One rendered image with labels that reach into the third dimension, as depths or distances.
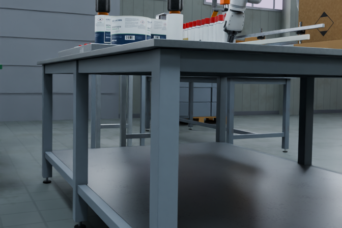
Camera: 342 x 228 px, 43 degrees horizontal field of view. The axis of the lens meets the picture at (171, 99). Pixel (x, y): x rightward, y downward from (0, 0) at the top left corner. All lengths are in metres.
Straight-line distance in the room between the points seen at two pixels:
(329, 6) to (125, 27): 0.93
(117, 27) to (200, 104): 4.91
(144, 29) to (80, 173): 0.75
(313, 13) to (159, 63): 1.15
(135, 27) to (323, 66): 0.99
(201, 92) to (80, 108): 4.97
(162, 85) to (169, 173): 0.24
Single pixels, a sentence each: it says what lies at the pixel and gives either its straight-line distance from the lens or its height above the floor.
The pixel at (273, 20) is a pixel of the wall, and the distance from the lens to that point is 9.63.
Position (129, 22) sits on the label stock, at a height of 0.99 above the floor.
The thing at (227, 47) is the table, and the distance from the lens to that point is 1.21.
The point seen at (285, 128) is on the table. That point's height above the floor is 0.24.
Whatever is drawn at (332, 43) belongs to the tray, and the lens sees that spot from 1.63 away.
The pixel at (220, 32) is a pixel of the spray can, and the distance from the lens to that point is 2.45.
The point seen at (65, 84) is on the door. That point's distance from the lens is 7.62.
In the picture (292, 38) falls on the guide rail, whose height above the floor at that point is 0.91.
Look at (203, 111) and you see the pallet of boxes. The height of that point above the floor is 0.21.
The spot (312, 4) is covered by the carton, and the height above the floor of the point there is 1.08.
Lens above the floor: 0.73
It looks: 3 degrees down
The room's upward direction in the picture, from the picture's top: 1 degrees clockwise
